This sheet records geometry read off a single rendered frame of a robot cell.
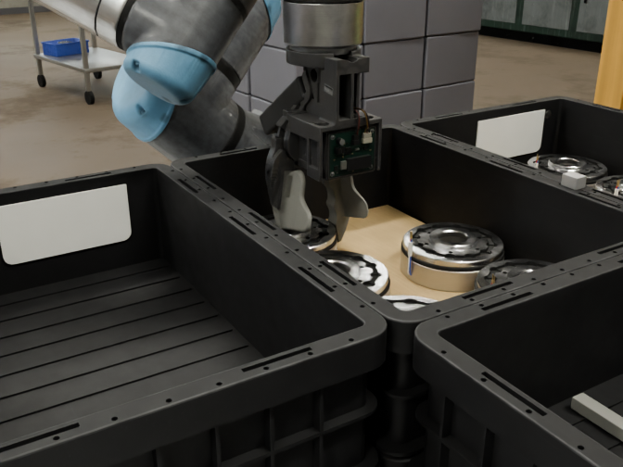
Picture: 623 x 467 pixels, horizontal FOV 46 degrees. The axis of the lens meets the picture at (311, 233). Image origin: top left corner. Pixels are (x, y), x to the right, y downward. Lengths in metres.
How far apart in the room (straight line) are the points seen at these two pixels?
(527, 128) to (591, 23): 6.53
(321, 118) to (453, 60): 3.16
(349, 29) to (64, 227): 0.33
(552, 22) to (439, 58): 4.13
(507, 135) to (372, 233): 0.28
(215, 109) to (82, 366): 0.43
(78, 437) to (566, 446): 0.24
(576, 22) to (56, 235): 7.13
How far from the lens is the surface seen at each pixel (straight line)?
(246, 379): 0.41
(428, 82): 3.75
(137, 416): 0.40
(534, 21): 7.96
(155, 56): 0.70
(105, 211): 0.76
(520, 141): 1.07
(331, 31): 0.68
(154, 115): 0.92
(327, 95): 0.69
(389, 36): 3.52
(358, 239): 0.83
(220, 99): 0.96
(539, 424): 0.40
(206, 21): 0.71
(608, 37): 2.57
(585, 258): 0.58
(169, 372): 0.61
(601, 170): 1.03
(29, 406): 0.60
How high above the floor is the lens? 1.16
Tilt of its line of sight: 23 degrees down
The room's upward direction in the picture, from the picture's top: straight up
